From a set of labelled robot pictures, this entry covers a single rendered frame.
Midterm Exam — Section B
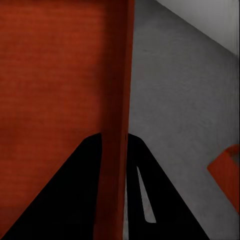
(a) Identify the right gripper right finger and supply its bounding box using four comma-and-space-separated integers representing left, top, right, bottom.
126, 133, 210, 240

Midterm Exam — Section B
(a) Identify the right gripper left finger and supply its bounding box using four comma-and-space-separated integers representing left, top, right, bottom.
1, 133, 102, 240

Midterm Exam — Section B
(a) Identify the storage box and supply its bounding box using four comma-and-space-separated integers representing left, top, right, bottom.
0, 0, 135, 240
207, 143, 240, 214

